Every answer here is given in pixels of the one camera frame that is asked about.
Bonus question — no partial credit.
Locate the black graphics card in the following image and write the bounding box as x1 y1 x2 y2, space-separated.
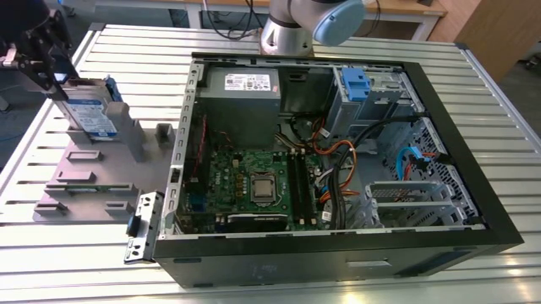
215 212 288 234

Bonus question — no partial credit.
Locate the grey power supply unit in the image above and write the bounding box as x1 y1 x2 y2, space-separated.
197 66 281 149

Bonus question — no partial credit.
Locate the grey parts rack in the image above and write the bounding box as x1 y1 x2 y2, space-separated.
32 101 178 224

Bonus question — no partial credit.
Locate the thin red wire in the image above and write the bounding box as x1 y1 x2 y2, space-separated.
192 114 208 181

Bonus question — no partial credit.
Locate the orange black power wire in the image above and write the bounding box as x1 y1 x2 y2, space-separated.
403 151 451 182

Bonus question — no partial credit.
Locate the blue plastic drive latch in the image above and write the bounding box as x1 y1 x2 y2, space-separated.
340 67 371 102

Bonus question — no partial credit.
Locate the orange wire bundle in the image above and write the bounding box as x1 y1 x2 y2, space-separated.
311 117 359 184
319 188 360 203

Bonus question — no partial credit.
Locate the green motherboard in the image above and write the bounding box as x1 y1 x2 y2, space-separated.
180 148 335 229

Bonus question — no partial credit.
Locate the silver CPU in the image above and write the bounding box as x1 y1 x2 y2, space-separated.
252 180 275 199

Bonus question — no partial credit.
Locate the thick black cable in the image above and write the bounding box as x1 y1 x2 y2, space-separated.
327 115 423 229

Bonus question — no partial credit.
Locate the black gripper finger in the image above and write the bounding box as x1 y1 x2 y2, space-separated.
42 8 80 102
0 29 58 96

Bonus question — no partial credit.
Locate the grey metal drive cage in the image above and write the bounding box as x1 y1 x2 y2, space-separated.
324 66 419 140

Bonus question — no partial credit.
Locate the wooden cabinet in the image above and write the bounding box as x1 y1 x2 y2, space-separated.
428 0 541 82

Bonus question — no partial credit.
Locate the wooden desk white frame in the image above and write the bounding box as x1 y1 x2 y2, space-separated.
168 0 448 42

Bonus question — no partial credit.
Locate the metal expansion slot bracket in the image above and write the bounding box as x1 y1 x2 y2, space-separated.
122 191 164 264

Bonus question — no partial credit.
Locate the black RAM slot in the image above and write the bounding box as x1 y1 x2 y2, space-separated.
288 148 308 226
297 148 319 225

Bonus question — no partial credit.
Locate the CPU socket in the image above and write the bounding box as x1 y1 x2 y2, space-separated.
247 170 281 206

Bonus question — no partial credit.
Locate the blue data wire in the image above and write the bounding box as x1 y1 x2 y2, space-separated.
396 146 431 181

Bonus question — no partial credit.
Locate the black PC case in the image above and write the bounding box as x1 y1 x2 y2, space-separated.
150 52 524 289

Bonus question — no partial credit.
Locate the hard disk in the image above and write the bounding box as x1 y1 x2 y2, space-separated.
52 73 124 139

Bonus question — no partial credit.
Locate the green RAM stick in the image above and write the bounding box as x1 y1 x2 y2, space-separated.
65 185 110 194

